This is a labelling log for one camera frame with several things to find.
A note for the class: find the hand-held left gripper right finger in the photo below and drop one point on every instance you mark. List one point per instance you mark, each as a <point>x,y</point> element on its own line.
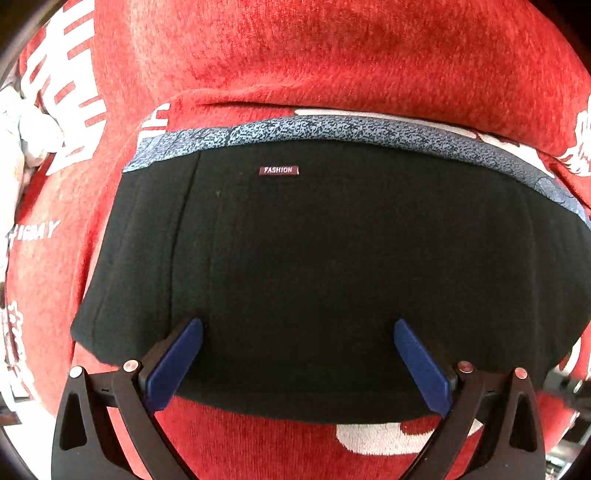
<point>422,364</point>

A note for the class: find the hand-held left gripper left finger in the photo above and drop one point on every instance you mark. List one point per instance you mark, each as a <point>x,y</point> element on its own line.
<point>173,364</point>

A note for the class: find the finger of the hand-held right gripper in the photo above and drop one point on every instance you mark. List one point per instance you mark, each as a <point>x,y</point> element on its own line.
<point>570,385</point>

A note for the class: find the black pants with grey waistband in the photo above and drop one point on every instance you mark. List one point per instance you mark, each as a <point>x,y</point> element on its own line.
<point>323,277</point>

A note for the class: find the white patterned garment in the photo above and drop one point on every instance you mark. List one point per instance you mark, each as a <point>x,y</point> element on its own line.
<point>27,129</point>

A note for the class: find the red printed blanket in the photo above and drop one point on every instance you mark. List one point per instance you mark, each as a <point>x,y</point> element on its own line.
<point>323,55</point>

